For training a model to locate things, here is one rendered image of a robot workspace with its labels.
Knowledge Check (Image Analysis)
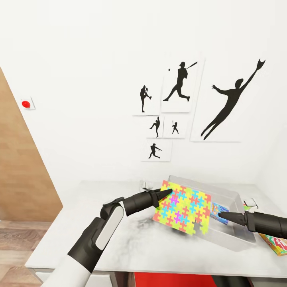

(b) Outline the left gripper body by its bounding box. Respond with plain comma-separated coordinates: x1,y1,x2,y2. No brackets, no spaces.
133,189,159,212

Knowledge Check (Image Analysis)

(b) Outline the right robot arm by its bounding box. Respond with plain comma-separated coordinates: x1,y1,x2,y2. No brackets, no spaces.
218,198,287,239

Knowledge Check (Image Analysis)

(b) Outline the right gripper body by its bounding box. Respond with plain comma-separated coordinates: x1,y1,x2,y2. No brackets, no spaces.
245,210,282,238

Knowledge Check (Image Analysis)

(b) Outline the board game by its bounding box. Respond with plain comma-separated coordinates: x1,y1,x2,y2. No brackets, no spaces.
210,201,229,225
243,204,287,256

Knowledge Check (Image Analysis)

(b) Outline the jigsaw puzzle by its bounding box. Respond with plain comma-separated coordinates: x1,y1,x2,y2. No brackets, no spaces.
153,180,211,235

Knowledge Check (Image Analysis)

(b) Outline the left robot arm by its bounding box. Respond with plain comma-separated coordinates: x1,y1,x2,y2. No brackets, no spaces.
41,180,173,287

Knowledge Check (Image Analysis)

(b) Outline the toy box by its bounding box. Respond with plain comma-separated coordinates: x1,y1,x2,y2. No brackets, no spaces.
166,175,257,252

